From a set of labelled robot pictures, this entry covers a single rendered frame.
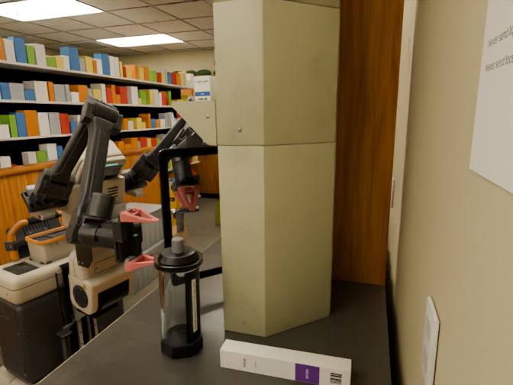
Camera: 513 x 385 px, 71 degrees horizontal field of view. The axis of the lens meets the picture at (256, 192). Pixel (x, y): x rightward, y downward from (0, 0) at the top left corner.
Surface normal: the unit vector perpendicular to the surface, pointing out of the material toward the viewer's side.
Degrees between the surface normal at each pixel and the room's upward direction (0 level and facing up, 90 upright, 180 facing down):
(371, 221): 90
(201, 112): 90
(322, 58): 90
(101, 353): 0
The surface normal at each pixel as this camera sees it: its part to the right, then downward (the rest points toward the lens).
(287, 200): 0.46, 0.18
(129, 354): -0.01, -0.98
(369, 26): -0.30, 0.21
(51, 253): 0.86, 0.14
